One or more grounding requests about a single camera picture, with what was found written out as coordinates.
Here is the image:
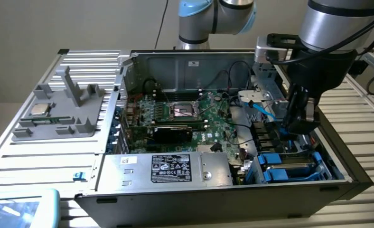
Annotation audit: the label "CPU socket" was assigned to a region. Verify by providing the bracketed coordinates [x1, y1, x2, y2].
[168, 101, 196, 120]

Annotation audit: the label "grey parts rack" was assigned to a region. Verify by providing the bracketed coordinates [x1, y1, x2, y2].
[11, 66, 108, 143]

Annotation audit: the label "silver drive bracket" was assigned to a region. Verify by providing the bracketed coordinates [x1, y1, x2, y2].
[236, 89, 272, 103]

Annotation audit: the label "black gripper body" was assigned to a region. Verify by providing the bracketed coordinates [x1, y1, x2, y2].
[284, 48, 358, 103]

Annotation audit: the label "light blue teach pendant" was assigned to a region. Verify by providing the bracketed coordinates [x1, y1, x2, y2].
[0, 188, 61, 228]

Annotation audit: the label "silver CPU chip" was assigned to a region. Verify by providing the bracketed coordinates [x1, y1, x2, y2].
[31, 103, 52, 117]

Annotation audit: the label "blue SATA wire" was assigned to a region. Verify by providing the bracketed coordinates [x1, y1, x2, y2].
[248, 100, 276, 122]

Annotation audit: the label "metal disk bay cage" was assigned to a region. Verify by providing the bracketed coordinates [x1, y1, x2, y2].
[250, 62, 291, 121]

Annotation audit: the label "silver power supply unit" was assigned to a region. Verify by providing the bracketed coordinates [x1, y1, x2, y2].
[101, 152, 235, 191]

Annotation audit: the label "blue drive bay caddies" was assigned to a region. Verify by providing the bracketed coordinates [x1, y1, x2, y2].
[263, 161, 323, 184]

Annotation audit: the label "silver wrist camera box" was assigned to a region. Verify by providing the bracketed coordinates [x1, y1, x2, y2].
[254, 33, 299, 65]

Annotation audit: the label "green motherboard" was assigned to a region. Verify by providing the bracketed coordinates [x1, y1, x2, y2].
[123, 91, 242, 153]

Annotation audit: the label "silver slatted side panel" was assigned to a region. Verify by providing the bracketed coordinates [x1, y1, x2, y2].
[0, 48, 133, 199]

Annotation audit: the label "black open PC case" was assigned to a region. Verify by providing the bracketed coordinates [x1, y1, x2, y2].
[73, 48, 374, 228]

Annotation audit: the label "green RAM stick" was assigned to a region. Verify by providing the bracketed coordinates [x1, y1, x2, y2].
[20, 115, 77, 122]

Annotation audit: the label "thin black wall cable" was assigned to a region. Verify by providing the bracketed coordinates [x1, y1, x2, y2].
[153, 0, 171, 50]

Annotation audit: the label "black camera cable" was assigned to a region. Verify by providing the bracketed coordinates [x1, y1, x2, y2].
[264, 4, 374, 65]

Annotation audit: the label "black graphics card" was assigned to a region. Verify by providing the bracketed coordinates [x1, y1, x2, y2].
[125, 124, 195, 145]

